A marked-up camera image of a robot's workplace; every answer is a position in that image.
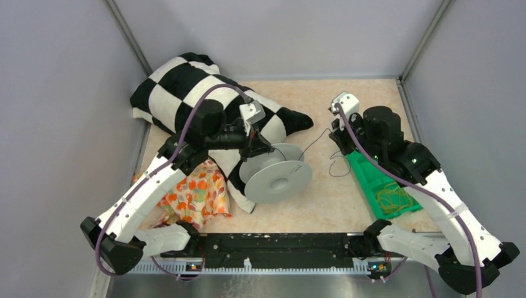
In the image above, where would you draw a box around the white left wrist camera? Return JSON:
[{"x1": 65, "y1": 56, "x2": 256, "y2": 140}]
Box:
[{"x1": 239, "y1": 100, "x2": 265, "y2": 137}]

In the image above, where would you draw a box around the green plastic compartment bin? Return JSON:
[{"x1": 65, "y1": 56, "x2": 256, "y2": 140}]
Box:
[{"x1": 346, "y1": 151, "x2": 422, "y2": 220}]

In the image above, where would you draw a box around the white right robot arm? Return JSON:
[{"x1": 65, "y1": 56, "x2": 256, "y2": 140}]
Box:
[{"x1": 330, "y1": 105, "x2": 520, "y2": 297}]

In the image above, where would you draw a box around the grey plastic cable spool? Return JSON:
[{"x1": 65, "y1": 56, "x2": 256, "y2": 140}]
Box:
[{"x1": 239, "y1": 143, "x2": 313, "y2": 204}]

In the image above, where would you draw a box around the black white checkered blanket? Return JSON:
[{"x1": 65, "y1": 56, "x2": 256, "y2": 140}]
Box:
[{"x1": 130, "y1": 52, "x2": 314, "y2": 214}]

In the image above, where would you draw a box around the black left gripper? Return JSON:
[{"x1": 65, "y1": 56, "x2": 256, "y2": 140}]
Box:
[{"x1": 205, "y1": 119, "x2": 274, "y2": 161}]

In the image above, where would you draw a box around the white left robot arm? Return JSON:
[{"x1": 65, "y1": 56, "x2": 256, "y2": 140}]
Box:
[{"x1": 81, "y1": 99, "x2": 273, "y2": 277}]

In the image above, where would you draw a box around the orange floral cloth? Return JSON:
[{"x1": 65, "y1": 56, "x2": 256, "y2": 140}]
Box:
[{"x1": 138, "y1": 160, "x2": 231, "y2": 230}]

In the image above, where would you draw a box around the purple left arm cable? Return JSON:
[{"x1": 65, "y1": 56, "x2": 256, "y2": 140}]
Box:
[{"x1": 94, "y1": 83, "x2": 252, "y2": 282}]

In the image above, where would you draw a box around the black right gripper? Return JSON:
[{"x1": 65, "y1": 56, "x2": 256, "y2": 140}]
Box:
[{"x1": 329, "y1": 111, "x2": 384, "y2": 162}]

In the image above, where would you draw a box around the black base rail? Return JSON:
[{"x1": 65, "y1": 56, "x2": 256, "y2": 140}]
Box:
[{"x1": 160, "y1": 232, "x2": 406, "y2": 270}]

